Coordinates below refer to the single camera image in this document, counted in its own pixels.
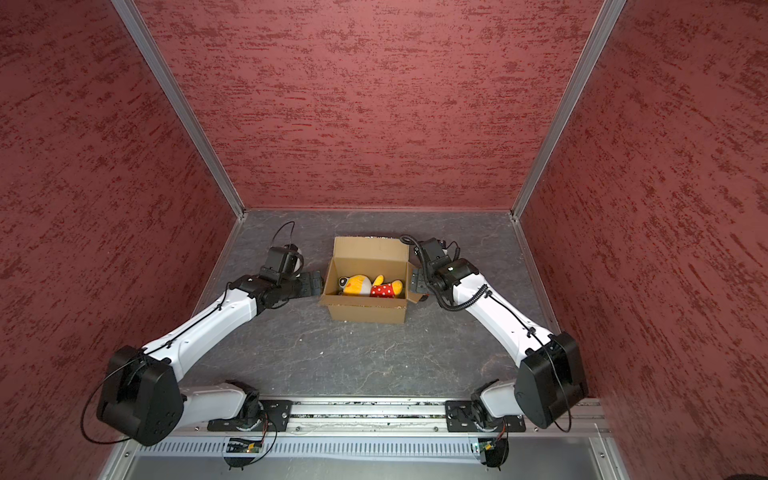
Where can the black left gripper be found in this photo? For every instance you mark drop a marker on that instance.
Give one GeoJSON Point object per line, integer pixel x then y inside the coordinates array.
{"type": "Point", "coordinates": [306, 285]}

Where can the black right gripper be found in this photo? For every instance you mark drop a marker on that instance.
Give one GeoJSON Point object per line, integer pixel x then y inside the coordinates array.
{"type": "Point", "coordinates": [418, 279]}

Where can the brown cardboard express box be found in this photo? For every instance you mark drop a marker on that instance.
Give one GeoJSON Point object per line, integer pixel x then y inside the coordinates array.
{"type": "Point", "coordinates": [369, 256]}

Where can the yellow white object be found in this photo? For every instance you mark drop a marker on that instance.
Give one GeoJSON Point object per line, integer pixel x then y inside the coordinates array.
{"type": "Point", "coordinates": [361, 285]}

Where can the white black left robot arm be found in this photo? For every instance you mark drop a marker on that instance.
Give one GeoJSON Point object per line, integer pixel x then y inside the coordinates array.
{"type": "Point", "coordinates": [141, 397]}

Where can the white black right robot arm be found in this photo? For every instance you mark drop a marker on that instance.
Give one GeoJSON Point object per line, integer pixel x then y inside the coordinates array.
{"type": "Point", "coordinates": [550, 378]}

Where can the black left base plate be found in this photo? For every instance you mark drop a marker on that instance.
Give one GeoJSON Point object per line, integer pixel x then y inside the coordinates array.
{"type": "Point", "coordinates": [270, 415]}

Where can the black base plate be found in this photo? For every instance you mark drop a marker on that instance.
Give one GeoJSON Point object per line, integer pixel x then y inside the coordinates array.
{"type": "Point", "coordinates": [270, 415]}
{"type": "Point", "coordinates": [464, 416]}

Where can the aluminium front rail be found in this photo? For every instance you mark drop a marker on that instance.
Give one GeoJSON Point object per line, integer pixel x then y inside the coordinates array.
{"type": "Point", "coordinates": [421, 416]}

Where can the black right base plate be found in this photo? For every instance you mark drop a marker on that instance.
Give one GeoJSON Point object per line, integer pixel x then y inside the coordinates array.
{"type": "Point", "coordinates": [464, 416]}

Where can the left controller board with wires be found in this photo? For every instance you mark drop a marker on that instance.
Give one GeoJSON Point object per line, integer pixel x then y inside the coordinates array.
{"type": "Point", "coordinates": [243, 452]}

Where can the controller board with wires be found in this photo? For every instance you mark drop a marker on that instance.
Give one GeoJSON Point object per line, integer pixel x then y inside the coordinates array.
{"type": "Point", "coordinates": [243, 452]}
{"type": "Point", "coordinates": [493, 452]}

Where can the white slotted cable duct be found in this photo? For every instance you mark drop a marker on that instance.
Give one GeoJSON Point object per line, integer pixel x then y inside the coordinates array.
{"type": "Point", "coordinates": [459, 449]}

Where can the right controller board with wires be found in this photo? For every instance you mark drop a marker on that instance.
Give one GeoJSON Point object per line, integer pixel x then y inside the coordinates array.
{"type": "Point", "coordinates": [493, 452]}

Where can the aluminium right corner post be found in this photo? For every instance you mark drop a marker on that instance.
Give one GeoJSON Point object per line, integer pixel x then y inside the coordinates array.
{"type": "Point", "coordinates": [603, 26]}

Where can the aluminium corner post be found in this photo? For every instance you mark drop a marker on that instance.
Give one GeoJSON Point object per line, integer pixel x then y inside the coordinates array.
{"type": "Point", "coordinates": [603, 26]}
{"type": "Point", "coordinates": [132, 19]}

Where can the aluminium left corner post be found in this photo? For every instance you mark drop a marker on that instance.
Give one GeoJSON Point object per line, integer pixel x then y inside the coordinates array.
{"type": "Point", "coordinates": [132, 19]}

